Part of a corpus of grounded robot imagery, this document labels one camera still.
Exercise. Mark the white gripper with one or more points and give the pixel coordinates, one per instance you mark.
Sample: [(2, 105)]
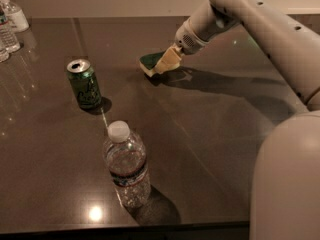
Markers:
[(186, 40)]

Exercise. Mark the green and yellow sponge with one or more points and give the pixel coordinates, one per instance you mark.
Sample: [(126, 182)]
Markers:
[(148, 63)]

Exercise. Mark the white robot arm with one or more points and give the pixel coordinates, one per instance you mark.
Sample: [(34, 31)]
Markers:
[(285, 197)]

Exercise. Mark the green soda can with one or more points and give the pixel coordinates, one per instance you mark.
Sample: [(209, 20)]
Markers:
[(84, 84)]

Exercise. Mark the clear plastic water bottle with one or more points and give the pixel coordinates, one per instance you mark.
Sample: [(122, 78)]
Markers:
[(125, 157)]

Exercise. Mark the water bottle at left edge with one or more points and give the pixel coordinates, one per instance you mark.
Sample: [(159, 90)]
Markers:
[(7, 36)]

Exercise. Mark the clear bottle at far left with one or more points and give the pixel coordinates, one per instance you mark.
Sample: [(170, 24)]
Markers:
[(4, 55)]

